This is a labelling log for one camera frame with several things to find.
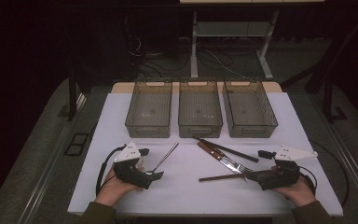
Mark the dark metal stand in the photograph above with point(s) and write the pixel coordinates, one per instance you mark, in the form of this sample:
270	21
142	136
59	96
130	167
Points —
72	99
327	93

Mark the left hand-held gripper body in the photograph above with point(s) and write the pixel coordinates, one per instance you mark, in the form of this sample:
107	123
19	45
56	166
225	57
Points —
127	154

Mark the person's right hand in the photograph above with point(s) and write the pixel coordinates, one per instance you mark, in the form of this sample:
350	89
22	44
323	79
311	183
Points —
298	194

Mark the smoky clear plastic bin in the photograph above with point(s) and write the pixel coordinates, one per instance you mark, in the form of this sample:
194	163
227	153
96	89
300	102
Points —
149	109
199	109
248	109

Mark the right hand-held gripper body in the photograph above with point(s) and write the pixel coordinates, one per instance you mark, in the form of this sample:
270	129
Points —
281	179

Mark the black floor frame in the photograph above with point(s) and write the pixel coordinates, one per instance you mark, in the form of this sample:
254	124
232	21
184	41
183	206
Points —
77	139

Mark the metal spoon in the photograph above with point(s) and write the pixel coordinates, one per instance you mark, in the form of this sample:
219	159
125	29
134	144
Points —
167	155

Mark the person's left hand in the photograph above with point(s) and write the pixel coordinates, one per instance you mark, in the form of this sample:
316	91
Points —
113	189

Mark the white metal-legged desk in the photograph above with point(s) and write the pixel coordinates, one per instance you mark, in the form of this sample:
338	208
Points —
230	29

